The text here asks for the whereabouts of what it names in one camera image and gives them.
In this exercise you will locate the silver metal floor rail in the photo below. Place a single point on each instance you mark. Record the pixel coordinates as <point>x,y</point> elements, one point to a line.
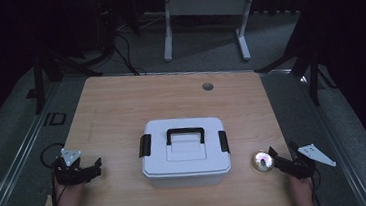
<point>338,143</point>
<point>14,151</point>

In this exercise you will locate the person's right hand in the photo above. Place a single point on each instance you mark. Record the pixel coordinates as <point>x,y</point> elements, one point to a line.
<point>300,188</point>

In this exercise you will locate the black metal stand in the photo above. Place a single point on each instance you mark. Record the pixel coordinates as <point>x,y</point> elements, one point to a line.
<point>54,69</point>
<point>308,62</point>

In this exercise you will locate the person's left hand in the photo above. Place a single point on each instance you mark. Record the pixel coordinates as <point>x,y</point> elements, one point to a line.
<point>69,195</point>

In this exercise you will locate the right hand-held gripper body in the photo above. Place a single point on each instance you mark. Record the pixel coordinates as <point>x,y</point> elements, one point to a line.
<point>302,168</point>

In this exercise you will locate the white metal desk frame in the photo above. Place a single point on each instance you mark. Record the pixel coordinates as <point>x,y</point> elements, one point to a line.
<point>207,7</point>

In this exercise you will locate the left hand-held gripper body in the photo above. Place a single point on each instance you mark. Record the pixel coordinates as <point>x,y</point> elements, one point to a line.
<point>72,174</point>

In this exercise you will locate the shiny round gold tin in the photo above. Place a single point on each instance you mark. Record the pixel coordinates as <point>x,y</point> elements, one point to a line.
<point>262,161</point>

